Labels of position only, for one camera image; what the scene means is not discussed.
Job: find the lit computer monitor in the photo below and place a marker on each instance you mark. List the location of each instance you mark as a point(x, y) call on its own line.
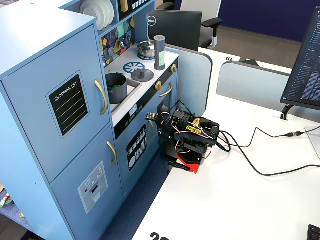
point(305, 62)

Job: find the green pot contents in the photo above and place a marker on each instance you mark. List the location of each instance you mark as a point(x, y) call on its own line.
point(115, 86)

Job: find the metal slotted spatula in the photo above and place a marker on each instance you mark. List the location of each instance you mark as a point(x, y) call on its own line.
point(111, 52)

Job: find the metal spoon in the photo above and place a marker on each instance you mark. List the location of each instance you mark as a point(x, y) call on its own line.
point(130, 38)

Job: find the blue door with shopping list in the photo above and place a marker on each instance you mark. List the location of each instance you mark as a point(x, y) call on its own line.
point(30, 120)

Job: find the gray pot lid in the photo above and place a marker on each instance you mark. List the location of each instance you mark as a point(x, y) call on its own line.
point(142, 76)

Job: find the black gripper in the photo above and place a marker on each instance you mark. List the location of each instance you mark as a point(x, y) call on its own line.
point(167, 132)

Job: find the white and black office chair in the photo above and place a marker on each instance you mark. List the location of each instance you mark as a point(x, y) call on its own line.
point(197, 10)

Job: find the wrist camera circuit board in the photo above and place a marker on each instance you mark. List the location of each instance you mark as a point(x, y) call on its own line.
point(152, 116)

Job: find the black monitor stand foot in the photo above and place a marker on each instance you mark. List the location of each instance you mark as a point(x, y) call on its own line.
point(286, 111)

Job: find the black table clamp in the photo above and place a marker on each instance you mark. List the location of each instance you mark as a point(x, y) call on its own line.
point(178, 166)

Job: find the gray desk divider panel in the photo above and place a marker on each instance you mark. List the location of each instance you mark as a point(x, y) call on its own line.
point(192, 80)
point(250, 85)

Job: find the gold stove knob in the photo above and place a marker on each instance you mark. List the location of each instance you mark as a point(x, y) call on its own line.
point(158, 85)
point(173, 68)

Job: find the black keyboard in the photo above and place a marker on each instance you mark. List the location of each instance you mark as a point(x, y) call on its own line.
point(314, 232)

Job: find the blue toy kitchen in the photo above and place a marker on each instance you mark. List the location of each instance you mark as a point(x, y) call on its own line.
point(37, 37)

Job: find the green white small package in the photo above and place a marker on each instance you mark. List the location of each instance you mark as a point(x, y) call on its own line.
point(4, 200)

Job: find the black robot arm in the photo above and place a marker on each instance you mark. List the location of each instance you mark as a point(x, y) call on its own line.
point(183, 117)

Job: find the metal ladle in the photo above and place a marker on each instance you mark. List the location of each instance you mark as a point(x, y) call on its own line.
point(121, 44)

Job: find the gray stand base plate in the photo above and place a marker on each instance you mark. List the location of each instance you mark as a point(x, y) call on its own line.
point(313, 142)

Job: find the black Dell monitor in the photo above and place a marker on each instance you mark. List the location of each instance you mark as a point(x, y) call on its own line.
point(175, 27)

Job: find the gray plastic pot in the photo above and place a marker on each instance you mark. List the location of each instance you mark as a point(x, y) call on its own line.
point(117, 96)

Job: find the stainless steel pot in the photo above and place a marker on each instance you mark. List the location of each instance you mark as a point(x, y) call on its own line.
point(146, 48)

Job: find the blue door with dishes print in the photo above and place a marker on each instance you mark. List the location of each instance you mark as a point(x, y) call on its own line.
point(125, 175)

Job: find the small gold cap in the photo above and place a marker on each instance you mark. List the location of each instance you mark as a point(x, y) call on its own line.
point(22, 215)

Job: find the blue oven door with window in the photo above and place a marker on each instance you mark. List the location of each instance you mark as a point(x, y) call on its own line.
point(173, 100)

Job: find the robot arm base mount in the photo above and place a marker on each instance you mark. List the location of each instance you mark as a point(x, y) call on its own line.
point(190, 162)

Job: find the white toy plate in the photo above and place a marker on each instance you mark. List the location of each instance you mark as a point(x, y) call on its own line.
point(105, 12)
point(91, 15)
point(112, 11)

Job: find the gray sink basin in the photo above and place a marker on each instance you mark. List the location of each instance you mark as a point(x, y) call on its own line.
point(132, 87)

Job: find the blue door with dispenser print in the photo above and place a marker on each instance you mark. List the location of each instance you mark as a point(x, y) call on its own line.
point(72, 162)

